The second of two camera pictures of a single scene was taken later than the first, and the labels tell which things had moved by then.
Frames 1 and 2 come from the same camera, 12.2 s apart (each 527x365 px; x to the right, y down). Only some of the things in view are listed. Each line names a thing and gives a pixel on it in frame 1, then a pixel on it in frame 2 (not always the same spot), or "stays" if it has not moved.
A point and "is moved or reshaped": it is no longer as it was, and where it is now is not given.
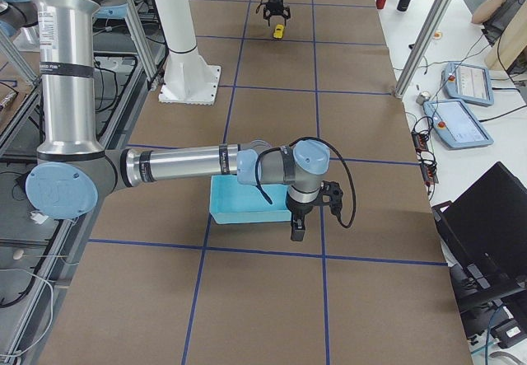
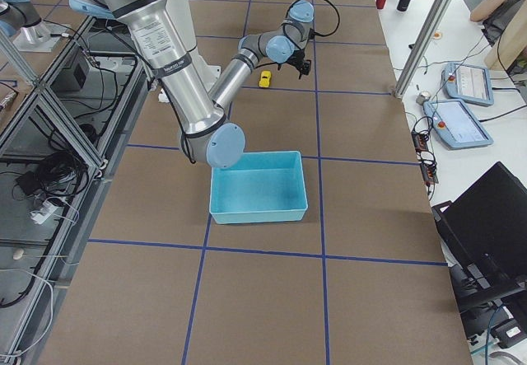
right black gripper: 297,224 -> 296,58
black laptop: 484,234 stays
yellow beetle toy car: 278,32 is moved or reshaped
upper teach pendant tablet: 468,83 stays
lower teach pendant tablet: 456,125 stays
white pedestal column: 188,79 stays
